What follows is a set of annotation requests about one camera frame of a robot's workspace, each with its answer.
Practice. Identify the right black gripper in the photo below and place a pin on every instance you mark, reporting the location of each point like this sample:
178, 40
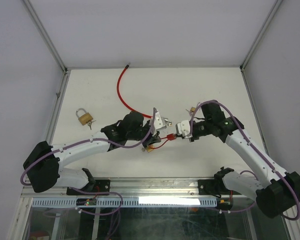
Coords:
180, 135

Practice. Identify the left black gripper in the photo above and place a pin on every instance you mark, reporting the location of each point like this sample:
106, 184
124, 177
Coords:
151, 139

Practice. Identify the red thin-cable padlock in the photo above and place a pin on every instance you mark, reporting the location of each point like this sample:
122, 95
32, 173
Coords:
169, 137

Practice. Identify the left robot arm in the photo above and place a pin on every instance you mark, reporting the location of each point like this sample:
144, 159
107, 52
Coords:
46, 166

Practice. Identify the open brass padlock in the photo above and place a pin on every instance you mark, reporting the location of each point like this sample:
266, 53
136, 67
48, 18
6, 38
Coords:
148, 149

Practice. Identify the small brass padlock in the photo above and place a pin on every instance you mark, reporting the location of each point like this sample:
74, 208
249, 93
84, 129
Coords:
192, 110

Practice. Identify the closed brass padlock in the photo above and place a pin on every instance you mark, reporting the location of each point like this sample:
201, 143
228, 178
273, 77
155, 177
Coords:
84, 117

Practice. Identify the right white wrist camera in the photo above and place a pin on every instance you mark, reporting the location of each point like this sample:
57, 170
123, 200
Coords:
183, 127

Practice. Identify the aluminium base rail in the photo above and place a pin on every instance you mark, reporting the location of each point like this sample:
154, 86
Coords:
135, 187

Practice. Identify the thick red cable lock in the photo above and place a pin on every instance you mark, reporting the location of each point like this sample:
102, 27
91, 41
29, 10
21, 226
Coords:
143, 89

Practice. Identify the white slotted cable duct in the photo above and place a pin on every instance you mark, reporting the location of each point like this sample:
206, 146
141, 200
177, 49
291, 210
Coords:
127, 202

